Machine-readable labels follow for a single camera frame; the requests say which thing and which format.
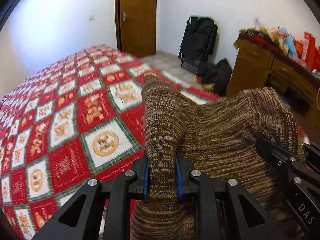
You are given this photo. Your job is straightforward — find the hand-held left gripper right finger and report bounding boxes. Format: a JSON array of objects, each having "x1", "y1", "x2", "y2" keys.
[{"x1": 175, "y1": 152, "x2": 288, "y2": 240}]

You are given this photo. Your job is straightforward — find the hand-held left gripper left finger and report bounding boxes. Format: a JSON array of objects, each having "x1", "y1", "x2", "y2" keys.
[{"x1": 31, "y1": 152, "x2": 150, "y2": 240}]

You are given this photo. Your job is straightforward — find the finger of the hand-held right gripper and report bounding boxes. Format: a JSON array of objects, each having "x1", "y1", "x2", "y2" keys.
[
  {"x1": 256, "y1": 138, "x2": 307, "y2": 189},
  {"x1": 302, "y1": 142, "x2": 320, "y2": 173}
]

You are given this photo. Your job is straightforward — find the brown knit sweater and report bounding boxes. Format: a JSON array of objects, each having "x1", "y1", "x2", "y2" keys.
[{"x1": 130, "y1": 74, "x2": 304, "y2": 240}]

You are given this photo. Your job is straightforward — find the wooden dresser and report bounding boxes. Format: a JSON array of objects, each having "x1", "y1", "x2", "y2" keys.
[{"x1": 225, "y1": 39, "x2": 320, "y2": 117}]

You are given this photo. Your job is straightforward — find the black bag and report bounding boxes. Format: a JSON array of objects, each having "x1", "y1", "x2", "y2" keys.
[{"x1": 196, "y1": 58, "x2": 233, "y2": 96}]

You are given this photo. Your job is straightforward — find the colourful clutter pile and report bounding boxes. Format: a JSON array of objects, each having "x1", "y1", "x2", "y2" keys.
[{"x1": 234, "y1": 25, "x2": 320, "y2": 80}]

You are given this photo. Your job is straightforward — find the red printed bear blanket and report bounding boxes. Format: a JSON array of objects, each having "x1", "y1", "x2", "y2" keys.
[{"x1": 0, "y1": 44, "x2": 223, "y2": 240}]

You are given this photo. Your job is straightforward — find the black folding chair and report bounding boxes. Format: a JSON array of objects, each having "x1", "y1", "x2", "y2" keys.
[{"x1": 178, "y1": 16, "x2": 218, "y2": 69}]

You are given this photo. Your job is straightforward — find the brown wooden door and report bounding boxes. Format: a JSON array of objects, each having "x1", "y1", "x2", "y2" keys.
[{"x1": 115, "y1": 0, "x2": 158, "y2": 55}]

